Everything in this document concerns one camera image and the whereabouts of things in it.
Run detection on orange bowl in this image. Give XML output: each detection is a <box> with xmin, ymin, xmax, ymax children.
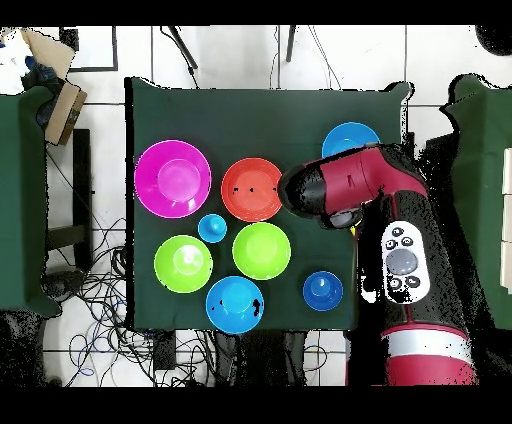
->
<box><xmin>220</xmin><ymin>156</ymin><xmax>285</xmax><ymax>224</ymax></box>

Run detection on light blue bowl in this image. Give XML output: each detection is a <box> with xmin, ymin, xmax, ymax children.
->
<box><xmin>205</xmin><ymin>275</ymin><xmax>265</xmax><ymax>336</ymax></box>
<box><xmin>320</xmin><ymin>121</ymin><xmax>381</xmax><ymax>159</ymax></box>

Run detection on green bowl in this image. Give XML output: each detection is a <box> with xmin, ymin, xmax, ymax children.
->
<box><xmin>153</xmin><ymin>234</ymin><xmax>214</xmax><ymax>294</ymax></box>
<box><xmin>231</xmin><ymin>221</ymin><xmax>292</xmax><ymax>281</ymax></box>

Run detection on light blue cup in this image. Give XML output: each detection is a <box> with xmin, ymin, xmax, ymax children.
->
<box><xmin>197</xmin><ymin>213</ymin><xmax>228</xmax><ymax>244</ymax></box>

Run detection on pink bowl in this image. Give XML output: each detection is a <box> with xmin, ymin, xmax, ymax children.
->
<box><xmin>133</xmin><ymin>139</ymin><xmax>212</xmax><ymax>220</ymax></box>

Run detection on dark green table cloth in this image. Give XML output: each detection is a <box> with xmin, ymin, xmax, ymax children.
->
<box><xmin>125</xmin><ymin>76</ymin><xmax>413</xmax><ymax>333</ymax></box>

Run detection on small dark blue bowl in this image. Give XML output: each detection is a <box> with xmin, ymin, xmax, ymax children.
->
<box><xmin>302</xmin><ymin>270</ymin><xmax>344</xmax><ymax>312</ymax></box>

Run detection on black tripod leg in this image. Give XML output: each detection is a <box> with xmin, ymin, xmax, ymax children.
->
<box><xmin>159</xmin><ymin>25</ymin><xmax>200</xmax><ymax>89</ymax></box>
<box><xmin>285</xmin><ymin>25</ymin><xmax>298</xmax><ymax>63</ymax></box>

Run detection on black metal stand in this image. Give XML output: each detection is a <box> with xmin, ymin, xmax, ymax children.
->
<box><xmin>45</xmin><ymin>128</ymin><xmax>94</xmax><ymax>273</ymax></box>

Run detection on brown cardboard box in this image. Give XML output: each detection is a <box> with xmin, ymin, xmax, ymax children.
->
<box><xmin>43</xmin><ymin>79</ymin><xmax>88</xmax><ymax>146</ymax></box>

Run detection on green cloth side table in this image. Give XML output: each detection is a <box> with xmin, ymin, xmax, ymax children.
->
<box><xmin>439</xmin><ymin>73</ymin><xmax>512</xmax><ymax>331</ymax></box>
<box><xmin>0</xmin><ymin>85</ymin><xmax>61</xmax><ymax>319</ymax></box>

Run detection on brown cardboard sheet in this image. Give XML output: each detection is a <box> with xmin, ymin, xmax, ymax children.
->
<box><xmin>19</xmin><ymin>27</ymin><xmax>76</xmax><ymax>80</ymax></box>

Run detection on tangled floor cables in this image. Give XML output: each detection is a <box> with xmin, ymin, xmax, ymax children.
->
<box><xmin>43</xmin><ymin>217</ymin><xmax>217</xmax><ymax>387</ymax></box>

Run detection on black pedestal leg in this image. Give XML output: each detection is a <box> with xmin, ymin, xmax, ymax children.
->
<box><xmin>41</xmin><ymin>270</ymin><xmax>87</xmax><ymax>301</ymax></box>

